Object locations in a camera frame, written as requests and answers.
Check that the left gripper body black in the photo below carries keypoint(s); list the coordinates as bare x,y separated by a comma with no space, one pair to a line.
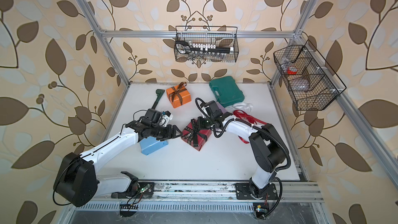
160,131

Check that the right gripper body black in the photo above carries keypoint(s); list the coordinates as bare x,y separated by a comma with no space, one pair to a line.
207,123

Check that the purple gift box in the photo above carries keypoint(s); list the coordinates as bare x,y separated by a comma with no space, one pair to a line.
221,107

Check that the dark red gift box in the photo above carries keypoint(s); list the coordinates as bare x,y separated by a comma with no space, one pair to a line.
196,135

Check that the blue gift box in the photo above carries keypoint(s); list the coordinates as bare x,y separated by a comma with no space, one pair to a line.
151,144

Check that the black printed ribbon bow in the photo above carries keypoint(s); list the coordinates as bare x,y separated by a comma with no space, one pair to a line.
194,133

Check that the white ribbon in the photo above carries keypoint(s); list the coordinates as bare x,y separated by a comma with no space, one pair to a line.
242,106

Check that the red ribbon bow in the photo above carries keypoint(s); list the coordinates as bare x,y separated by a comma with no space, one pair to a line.
249,118

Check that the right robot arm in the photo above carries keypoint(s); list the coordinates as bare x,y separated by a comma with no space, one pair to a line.
270,151

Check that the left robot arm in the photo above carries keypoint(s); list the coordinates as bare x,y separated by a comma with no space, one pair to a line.
78,181

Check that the orange gift box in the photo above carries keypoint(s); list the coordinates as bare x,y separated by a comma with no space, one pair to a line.
186,97

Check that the brown ribbon bow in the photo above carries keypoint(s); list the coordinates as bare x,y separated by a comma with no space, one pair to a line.
175,94

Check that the green plastic tool case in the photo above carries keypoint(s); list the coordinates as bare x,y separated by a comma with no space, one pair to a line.
226,91

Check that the red object in basket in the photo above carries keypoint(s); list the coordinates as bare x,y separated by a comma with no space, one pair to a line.
292,70

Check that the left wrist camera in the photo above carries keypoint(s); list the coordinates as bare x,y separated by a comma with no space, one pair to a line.
166,117

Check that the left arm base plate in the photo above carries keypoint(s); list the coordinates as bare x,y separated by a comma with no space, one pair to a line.
135,190

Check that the socket set rail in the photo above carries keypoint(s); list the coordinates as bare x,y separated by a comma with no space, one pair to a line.
188,47

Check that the black wire basket back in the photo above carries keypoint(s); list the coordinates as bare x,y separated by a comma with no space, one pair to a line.
222,36

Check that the black wire basket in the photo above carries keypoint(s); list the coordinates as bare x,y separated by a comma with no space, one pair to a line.
222,36
316,85

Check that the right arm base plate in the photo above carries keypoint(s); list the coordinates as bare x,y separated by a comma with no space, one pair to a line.
249,191

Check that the black wire basket right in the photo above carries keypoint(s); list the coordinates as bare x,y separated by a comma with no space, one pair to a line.
316,85

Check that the aluminium front rail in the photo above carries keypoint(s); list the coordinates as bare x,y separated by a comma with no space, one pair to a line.
231,191

